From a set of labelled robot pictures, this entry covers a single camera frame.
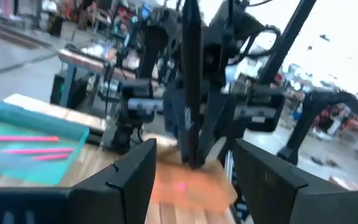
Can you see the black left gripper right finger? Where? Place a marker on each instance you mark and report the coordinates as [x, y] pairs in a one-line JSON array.
[[259, 186]]

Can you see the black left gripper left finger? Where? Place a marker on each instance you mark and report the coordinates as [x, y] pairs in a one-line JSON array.
[[129, 186]]

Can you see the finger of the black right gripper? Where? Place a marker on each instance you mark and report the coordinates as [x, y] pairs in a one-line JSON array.
[[181, 140], [211, 124]]

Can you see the pink pencil with orange end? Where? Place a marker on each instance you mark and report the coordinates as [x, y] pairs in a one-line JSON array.
[[17, 139], [39, 151], [51, 157]]

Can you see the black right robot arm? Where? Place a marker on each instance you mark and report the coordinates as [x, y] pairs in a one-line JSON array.
[[160, 37]]

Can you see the orange plastic bin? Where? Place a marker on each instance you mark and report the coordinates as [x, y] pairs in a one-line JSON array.
[[204, 193]]

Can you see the light teal plastic bin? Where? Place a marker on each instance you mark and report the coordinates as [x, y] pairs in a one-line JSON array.
[[26, 168]]

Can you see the black computer tower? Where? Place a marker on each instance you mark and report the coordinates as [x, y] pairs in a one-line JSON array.
[[73, 93]]

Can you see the blue-grey side table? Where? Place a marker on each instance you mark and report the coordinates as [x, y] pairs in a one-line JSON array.
[[82, 60]]

